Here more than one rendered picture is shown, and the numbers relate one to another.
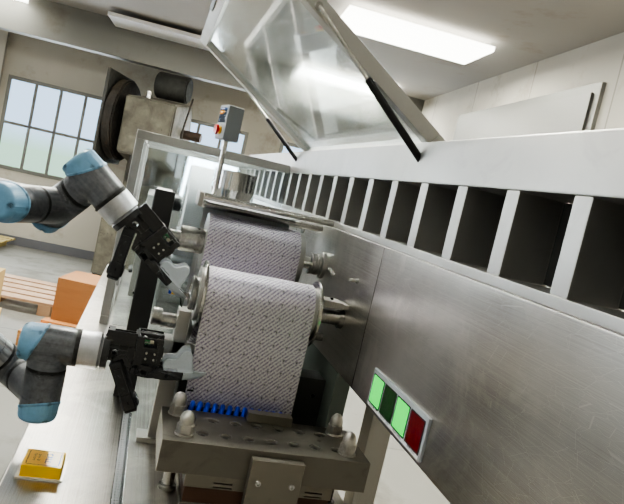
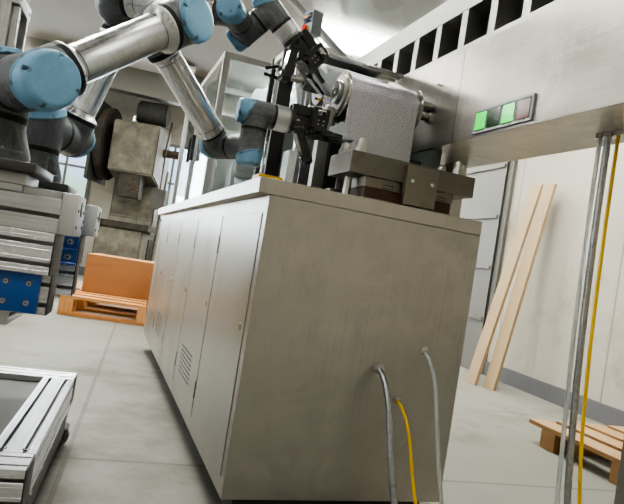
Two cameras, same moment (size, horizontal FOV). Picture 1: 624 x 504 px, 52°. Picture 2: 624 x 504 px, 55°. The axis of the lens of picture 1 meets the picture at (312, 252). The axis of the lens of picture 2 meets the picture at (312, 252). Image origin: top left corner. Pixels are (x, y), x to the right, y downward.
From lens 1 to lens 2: 1.01 m
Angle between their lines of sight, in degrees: 8
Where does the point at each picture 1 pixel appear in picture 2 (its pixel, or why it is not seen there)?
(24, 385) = (243, 138)
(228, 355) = (366, 129)
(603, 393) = not seen: outside the picture
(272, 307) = (392, 97)
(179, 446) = (362, 155)
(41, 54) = not seen: hidden behind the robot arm
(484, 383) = (575, 43)
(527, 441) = (614, 40)
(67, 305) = (96, 277)
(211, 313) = (355, 98)
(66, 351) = (271, 113)
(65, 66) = not seen: hidden behind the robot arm
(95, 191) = (276, 15)
